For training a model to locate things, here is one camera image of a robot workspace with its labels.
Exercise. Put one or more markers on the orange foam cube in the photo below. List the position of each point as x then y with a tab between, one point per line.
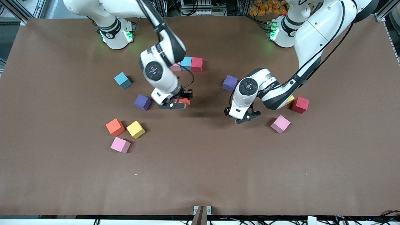
186	102
115	127

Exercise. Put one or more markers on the pink foam cube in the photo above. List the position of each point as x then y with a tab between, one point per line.
176	67
280	124
120	145

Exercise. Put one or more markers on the cyan foam cube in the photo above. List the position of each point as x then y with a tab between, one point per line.
122	80
188	64

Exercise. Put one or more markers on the red foam cube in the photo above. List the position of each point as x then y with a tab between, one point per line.
300	104
197	64

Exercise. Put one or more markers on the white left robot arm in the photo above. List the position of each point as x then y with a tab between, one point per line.
315	34

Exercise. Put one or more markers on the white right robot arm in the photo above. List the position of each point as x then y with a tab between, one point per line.
162	78

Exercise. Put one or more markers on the purple foam cube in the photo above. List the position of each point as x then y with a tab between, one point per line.
142	102
229	83

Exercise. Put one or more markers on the yellow foam cube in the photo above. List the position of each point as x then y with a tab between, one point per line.
290	100
135	129

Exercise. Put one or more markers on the white socket strip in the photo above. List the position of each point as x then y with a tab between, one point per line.
200	12

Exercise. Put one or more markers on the white power strip with plugs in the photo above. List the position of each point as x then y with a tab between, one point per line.
132	7

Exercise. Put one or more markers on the bag of orange snacks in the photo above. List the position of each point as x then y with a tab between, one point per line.
265	7

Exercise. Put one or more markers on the small metal bracket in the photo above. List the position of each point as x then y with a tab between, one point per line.
202	215

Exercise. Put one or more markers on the aluminium frame rail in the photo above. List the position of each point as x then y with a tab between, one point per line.
12	19
387	9

